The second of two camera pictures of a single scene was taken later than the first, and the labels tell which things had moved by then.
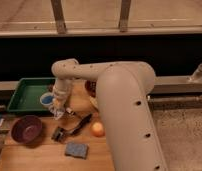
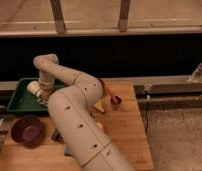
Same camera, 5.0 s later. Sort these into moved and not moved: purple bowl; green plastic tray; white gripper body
Moved: white gripper body
Not moved: purple bowl; green plastic tray
